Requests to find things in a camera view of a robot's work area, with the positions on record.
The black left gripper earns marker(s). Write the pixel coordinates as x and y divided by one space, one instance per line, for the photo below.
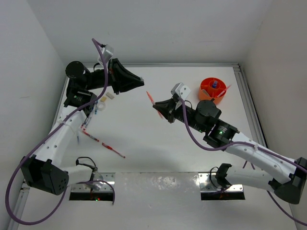
120 79

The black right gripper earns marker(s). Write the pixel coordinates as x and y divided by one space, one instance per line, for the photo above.
164 107

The orange highlighter pen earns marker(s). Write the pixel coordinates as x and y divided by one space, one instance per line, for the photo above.
153 103
224 91

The white glue bottle blue cap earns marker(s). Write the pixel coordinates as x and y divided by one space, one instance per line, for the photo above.
214 85

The red gel pen long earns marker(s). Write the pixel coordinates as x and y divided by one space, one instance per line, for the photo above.
113 150

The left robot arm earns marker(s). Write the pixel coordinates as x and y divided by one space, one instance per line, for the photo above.
43 169

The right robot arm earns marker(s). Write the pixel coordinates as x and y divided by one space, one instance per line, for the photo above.
283 176

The beige eraser block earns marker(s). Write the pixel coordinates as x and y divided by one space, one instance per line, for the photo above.
109 95

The teal capped pen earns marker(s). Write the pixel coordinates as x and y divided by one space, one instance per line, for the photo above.
96 107

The blue gel pen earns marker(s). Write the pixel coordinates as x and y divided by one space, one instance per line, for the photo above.
91 114

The orange round compartment container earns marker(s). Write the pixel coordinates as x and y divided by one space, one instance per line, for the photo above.
206 84

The dark red gel pen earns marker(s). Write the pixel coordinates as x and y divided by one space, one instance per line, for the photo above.
85 122

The red capped gel pen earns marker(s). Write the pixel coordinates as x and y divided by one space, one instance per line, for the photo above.
90 136

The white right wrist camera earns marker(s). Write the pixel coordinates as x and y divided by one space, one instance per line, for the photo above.
181 90

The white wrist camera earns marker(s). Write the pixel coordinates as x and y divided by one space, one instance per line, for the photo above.
107 52
181 90

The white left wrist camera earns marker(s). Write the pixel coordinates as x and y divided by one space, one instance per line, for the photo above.
107 52

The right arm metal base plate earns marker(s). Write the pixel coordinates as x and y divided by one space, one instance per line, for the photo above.
208 184

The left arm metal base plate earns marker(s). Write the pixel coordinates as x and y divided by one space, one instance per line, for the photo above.
100 185

